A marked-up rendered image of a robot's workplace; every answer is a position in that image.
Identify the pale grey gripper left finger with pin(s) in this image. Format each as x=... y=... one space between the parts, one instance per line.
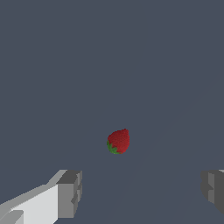
x=43 y=201

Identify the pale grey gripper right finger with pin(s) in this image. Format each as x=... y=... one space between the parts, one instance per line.
x=215 y=186

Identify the red strawberry with green leaves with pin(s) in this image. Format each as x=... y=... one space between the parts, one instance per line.
x=119 y=141

